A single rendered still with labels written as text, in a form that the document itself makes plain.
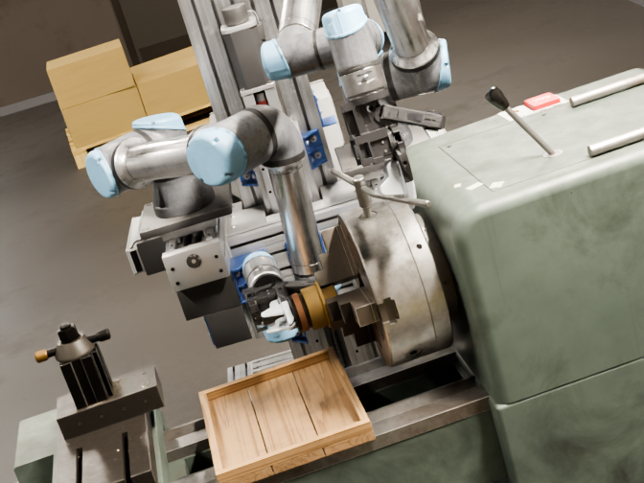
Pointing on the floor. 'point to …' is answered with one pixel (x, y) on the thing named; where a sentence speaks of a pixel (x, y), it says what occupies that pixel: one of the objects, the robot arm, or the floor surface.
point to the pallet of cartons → (123, 93)
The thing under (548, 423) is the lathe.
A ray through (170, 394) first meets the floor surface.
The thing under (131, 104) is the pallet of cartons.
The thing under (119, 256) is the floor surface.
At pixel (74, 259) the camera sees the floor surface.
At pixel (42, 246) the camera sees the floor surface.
